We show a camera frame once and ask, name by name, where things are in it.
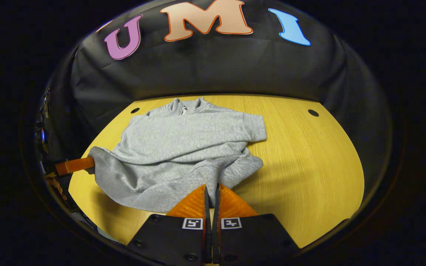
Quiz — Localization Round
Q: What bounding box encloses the gray zip-neck sweatshirt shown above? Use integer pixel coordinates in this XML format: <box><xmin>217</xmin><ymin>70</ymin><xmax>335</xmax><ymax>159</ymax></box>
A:
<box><xmin>87</xmin><ymin>97</ymin><xmax>267</xmax><ymax>213</ymax></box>

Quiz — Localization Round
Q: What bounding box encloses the black backdrop cloth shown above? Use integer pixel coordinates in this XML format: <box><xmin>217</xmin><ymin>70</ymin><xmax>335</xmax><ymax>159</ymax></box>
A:
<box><xmin>32</xmin><ymin>0</ymin><xmax>393</xmax><ymax>207</ymax></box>

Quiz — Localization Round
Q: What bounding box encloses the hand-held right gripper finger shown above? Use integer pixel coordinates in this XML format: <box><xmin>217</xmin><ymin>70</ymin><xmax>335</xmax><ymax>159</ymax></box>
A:
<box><xmin>213</xmin><ymin>183</ymin><xmax>300</xmax><ymax>264</ymax></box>
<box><xmin>126</xmin><ymin>184</ymin><xmax>212</xmax><ymax>264</ymax></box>

